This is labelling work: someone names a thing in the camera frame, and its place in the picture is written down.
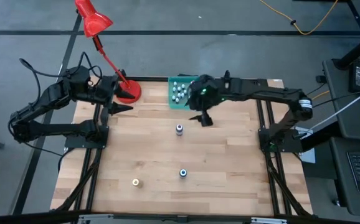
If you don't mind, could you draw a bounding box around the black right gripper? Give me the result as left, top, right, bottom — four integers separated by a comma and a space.
187, 73, 229, 127

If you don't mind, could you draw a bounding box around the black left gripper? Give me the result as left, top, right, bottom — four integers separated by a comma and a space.
96, 75, 136, 115

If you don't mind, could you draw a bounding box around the teal plastic bin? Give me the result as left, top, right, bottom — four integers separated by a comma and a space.
167, 75, 199, 110

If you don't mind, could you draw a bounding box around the red desk lamp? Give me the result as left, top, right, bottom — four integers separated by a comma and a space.
74, 0, 143, 105

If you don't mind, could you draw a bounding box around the dark side desk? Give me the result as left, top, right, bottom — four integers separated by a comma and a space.
321, 58, 360, 218

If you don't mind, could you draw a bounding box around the black stand pole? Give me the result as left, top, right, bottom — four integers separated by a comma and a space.
332, 29, 360, 71

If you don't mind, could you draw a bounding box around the black aluminium table frame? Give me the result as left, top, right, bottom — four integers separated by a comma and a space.
50, 76, 313, 224

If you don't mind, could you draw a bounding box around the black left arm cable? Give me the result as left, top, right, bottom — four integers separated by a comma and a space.
18, 51, 103, 82

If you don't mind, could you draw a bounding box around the silver metal bracket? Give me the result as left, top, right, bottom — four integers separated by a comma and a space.
250, 217, 288, 224
77, 213, 116, 224

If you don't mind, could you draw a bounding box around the yellow floor cable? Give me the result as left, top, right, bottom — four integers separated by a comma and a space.
259, 0, 339, 35

